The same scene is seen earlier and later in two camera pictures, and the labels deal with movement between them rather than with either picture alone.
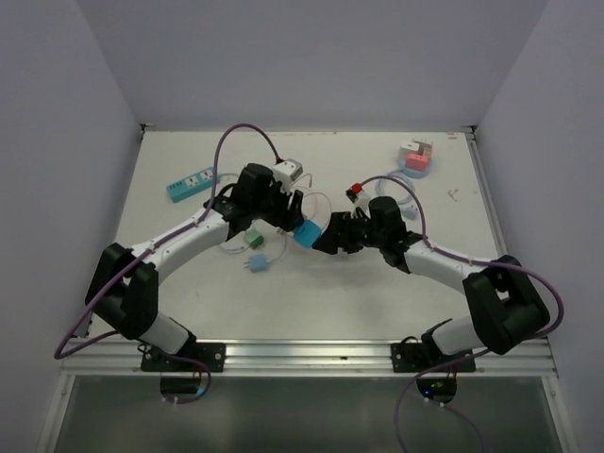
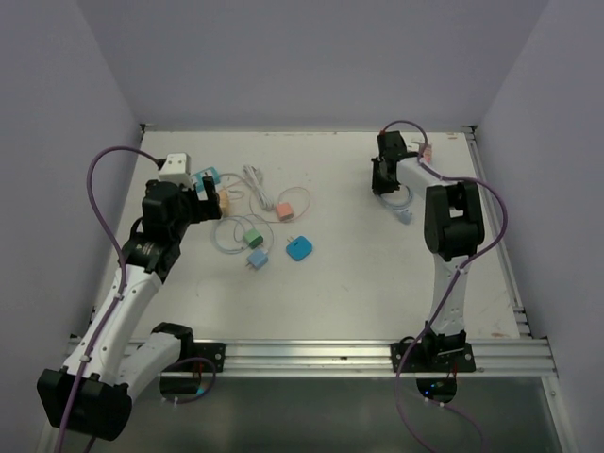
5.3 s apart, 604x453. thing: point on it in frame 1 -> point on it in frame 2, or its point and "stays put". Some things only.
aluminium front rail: x=115 y=358 stays put
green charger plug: x=254 y=238 stays put
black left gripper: x=288 y=219 -> x=204 y=209
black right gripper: x=341 y=222 -> x=378 y=188
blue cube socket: x=307 y=232 -> x=298 y=248
